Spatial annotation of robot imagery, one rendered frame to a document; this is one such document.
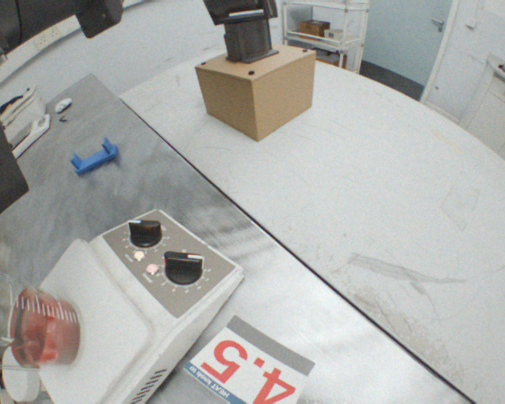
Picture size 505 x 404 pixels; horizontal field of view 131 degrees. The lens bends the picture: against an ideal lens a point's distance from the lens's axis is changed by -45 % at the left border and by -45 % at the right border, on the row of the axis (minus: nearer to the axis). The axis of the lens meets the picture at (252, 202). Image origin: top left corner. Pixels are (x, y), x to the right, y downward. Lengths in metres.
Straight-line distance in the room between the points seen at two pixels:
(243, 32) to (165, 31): 1.33
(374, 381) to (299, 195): 0.22
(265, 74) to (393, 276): 0.28
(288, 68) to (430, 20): 2.55
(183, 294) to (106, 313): 0.06
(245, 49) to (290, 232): 0.26
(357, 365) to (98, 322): 0.22
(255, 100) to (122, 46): 1.33
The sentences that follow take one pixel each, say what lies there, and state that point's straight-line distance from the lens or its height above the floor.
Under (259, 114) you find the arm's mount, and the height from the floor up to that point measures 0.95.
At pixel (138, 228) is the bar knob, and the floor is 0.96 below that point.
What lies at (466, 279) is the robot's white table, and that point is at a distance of 0.32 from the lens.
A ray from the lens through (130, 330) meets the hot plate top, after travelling 0.16.
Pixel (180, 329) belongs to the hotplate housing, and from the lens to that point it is 0.16.
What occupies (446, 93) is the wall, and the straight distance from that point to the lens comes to 2.92.
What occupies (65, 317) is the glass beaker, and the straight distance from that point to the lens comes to 0.17.
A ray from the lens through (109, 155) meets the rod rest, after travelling 0.44.
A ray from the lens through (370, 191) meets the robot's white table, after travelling 0.29.
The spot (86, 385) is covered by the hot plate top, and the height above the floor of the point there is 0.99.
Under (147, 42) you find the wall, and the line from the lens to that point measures 1.60.
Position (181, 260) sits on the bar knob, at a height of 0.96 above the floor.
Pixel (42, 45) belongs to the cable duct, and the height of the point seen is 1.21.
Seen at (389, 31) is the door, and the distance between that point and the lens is 2.92.
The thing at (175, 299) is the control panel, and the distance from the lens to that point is 0.17.
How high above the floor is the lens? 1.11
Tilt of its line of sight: 56 degrees down
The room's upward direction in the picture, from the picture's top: 10 degrees counter-clockwise
